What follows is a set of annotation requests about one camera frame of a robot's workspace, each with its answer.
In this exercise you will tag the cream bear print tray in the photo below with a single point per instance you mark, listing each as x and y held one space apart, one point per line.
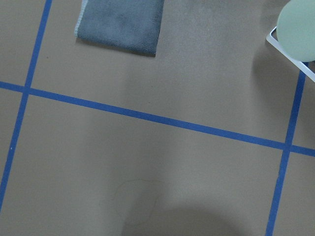
273 40

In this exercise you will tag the folded grey cloth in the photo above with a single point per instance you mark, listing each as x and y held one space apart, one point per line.
132 25

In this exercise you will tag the green ceramic bowl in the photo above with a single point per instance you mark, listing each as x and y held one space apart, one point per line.
296 29

